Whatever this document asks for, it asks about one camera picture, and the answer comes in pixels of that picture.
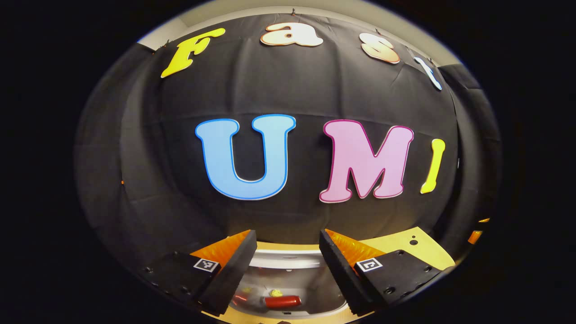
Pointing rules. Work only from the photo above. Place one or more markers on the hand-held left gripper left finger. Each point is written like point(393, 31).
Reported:
point(234, 274)

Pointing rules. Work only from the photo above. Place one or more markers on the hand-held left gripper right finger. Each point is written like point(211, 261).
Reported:
point(339, 274)

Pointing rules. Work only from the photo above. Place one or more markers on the yellow paper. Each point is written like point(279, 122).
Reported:
point(276, 293)

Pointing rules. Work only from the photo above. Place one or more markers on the white desktop garbage bin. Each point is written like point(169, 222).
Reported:
point(288, 261)

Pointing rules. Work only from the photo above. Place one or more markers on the red pop can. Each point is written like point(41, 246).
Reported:
point(283, 301)

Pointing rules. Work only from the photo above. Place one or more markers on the black backdrop cloth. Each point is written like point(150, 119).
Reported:
point(292, 90)

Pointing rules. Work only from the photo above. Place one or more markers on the row of black cloth clips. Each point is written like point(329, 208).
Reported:
point(293, 11)

